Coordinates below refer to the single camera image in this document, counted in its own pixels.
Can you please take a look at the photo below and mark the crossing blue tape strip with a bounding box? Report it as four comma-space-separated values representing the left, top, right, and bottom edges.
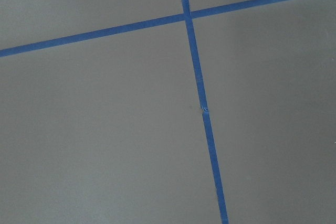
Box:
1, 0, 290, 57

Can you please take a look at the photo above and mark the long blue tape strip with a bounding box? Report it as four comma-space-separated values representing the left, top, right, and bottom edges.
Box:
181, 0, 229, 224

